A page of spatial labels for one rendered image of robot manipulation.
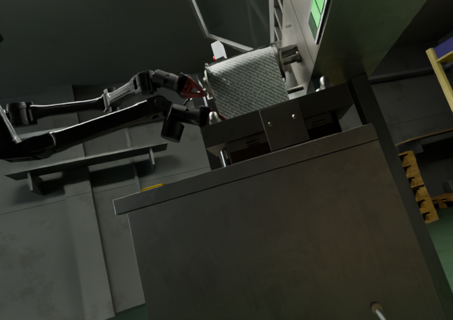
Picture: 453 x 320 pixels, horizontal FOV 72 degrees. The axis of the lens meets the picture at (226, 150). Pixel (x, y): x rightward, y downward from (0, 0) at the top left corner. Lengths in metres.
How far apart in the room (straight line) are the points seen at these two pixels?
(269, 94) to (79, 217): 3.52
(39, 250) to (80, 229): 0.54
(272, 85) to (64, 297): 3.88
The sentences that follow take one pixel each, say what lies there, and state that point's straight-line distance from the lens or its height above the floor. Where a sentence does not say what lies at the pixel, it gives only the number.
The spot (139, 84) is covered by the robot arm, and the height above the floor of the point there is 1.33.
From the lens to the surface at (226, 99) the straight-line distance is 1.06.
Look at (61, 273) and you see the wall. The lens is 4.47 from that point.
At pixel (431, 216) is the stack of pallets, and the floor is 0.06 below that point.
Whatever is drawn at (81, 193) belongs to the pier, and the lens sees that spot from 4.30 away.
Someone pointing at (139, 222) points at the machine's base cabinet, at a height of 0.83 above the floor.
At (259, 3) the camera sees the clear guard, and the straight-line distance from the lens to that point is 1.68.
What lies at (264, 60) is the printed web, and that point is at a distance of 1.10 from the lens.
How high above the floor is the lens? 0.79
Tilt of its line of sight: 11 degrees up
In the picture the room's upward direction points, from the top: 16 degrees counter-clockwise
